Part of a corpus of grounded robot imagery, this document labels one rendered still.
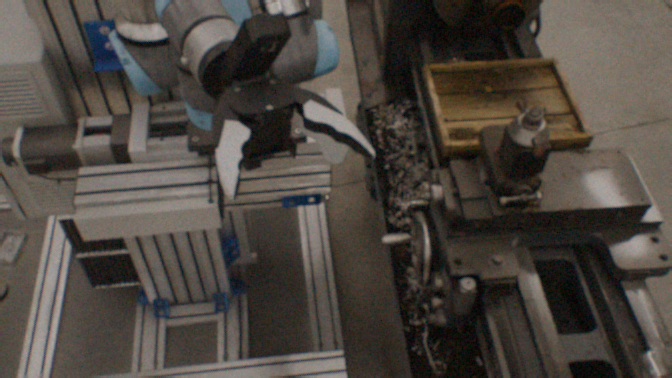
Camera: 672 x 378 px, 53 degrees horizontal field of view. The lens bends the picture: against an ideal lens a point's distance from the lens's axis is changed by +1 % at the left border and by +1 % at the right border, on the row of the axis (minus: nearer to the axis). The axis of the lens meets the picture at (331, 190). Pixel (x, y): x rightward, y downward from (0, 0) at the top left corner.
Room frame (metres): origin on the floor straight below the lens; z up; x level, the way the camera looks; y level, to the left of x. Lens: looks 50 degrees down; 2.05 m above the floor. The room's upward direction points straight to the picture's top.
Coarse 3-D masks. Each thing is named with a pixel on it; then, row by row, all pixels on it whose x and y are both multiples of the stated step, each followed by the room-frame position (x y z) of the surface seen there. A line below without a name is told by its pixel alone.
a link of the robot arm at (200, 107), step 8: (176, 64) 0.66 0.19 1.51; (184, 72) 0.65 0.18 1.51; (184, 80) 0.65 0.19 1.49; (192, 80) 0.64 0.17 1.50; (184, 88) 0.65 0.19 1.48; (192, 88) 0.64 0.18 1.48; (200, 88) 0.64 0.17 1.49; (184, 96) 0.66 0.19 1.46; (192, 96) 0.64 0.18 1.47; (200, 96) 0.64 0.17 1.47; (208, 96) 0.64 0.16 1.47; (192, 104) 0.64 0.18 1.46; (200, 104) 0.64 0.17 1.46; (208, 104) 0.64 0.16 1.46; (192, 112) 0.65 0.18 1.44; (200, 112) 0.64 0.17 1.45; (208, 112) 0.64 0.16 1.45; (192, 120) 0.65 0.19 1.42; (200, 120) 0.64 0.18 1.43; (208, 120) 0.64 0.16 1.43; (208, 128) 0.64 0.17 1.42
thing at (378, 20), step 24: (384, 24) 1.69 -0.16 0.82; (408, 24) 1.65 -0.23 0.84; (432, 24) 1.64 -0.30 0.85; (528, 24) 1.67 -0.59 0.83; (384, 48) 1.66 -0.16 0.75; (408, 48) 1.64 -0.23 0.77; (384, 72) 1.65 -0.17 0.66; (408, 72) 1.65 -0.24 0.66; (408, 96) 1.65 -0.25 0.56; (360, 120) 2.08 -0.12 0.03
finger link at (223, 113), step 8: (224, 104) 0.50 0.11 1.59; (216, 112) 0.49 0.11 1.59; (224, 112) 0.49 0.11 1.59; (232, 112) 0.49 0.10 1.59; (216, 120) 0.47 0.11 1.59; (224, 120) 0.47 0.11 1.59; (232, 120) 0.48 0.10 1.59; (240, 120) 0.49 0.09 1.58; (216, 128) 0.46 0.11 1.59; (216, 136) 0.45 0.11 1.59; (216, 144) 0.44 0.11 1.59
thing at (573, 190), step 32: (480, 160) 0.99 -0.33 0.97; (576, 160) 0.99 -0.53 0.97; (608, 160) 0.99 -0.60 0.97; (448, 192) 0.90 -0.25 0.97; (480, 192) 0.90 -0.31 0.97; (544, 192) 0.90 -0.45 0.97; (576, 192) 0.90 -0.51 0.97; (608, 192) 0.90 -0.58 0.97; (640, 192) 0.90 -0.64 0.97; (480, 224) 0.84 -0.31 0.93; (512, 224) 0.85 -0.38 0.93
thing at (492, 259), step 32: (448, 224) 0.85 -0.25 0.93; (544, 224) 0.85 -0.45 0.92; (576, 224) 0.85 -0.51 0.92; (608, 224) 0.85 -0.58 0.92; (640, 224) 0.85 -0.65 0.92; (448, 256) 0.78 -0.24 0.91; (480, 256) 0.78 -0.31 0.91; (512, 256) 0.78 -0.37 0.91; (608, 256) 0.79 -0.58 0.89; (640, 256) 0.78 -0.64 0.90; (480, 288) 0.73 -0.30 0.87; (512, 288) 0.72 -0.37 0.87
